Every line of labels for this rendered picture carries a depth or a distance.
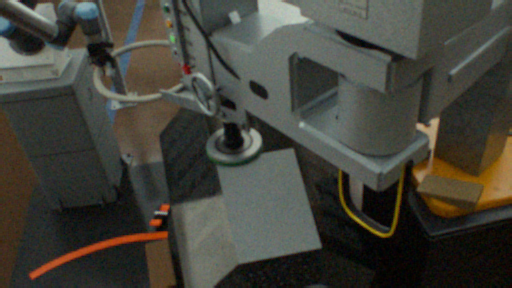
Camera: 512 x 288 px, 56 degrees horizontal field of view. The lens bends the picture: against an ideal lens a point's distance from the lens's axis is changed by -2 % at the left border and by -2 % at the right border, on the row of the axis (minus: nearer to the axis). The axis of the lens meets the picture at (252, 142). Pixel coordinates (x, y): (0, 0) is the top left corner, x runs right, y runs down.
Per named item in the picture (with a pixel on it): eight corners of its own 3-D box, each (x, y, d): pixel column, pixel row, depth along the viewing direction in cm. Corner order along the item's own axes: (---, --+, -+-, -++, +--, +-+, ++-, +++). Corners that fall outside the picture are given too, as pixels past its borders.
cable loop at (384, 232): (403, 246, 137) (416, 161, 118) (395, 252, 136) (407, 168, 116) (342, 204, 152) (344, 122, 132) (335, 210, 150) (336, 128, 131)
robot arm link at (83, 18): (86, -2, 217) (100, 3, 212) (93, 23, 225) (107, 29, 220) (69, 7, 211) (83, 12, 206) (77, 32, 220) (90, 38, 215)
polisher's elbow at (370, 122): (366, 103, 133) (369, 37, 121) (429, 130, 121) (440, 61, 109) (321, 136, 124) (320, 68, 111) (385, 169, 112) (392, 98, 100)
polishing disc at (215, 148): (227, 170, 178) (226, 168, 178) (196, 143, 192) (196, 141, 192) (272, 145, 187) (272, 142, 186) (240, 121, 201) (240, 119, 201)
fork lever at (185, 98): (292, 109, 165) (288, 96, 162) (248, 135, 156) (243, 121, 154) (192, 85, 219) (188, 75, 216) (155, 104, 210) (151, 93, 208)
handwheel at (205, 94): (243, 112, 156) (238, 71, 147) (218, 125, 152) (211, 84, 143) (216, 94, 166) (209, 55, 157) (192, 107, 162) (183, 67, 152)
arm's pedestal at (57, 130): (42, 217, 292) (-20, 100, 239) (61, 163, 331) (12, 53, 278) (122, 208, 292) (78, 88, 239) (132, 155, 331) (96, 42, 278)
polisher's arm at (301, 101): (424, 186, 132) (452, 18, 102) (369, 232, 122) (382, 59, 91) (252, 88, 179) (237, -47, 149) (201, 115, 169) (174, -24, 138)
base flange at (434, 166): (488, 115, 209) (490, 106, 206) (565, 192, 171) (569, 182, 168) (381, 136, 205) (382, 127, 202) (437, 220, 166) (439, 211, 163)
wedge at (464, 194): (481, 194, 168) (484, 184, 165) (472, 212, 162) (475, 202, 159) (425, 175, 178) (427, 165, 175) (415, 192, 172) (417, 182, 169)
